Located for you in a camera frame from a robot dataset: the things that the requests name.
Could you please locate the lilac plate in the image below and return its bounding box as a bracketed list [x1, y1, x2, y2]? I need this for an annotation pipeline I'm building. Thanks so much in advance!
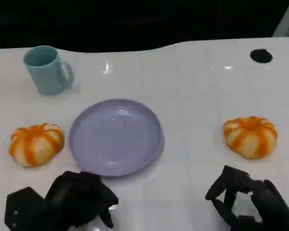
[68, 98, 165, 178]

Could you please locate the black round table grommet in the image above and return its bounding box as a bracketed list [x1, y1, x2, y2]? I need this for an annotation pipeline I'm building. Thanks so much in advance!
[250, 48, 273, 64]

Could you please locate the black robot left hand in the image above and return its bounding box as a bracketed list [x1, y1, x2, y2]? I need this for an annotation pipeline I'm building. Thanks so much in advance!
[42, 170, 119, 231]

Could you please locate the white metal frame post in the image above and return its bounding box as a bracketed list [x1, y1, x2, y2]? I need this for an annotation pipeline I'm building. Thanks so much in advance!
[273, 0, 289, 37]

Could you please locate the pale green mug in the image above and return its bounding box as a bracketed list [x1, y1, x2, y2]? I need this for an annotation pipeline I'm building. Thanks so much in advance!
[23, 45, 75, 96]

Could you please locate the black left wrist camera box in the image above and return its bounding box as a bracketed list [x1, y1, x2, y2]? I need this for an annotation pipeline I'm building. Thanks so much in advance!
[4, 186, 47, 231]

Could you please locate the orange white toy bread roll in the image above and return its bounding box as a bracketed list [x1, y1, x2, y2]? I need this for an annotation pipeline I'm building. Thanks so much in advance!
[223, 116, 278, 159]
[8, 122, 65, 168]

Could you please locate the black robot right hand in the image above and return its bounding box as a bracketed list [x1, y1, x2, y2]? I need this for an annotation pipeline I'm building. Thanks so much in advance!
[204, 165, 289, 231]

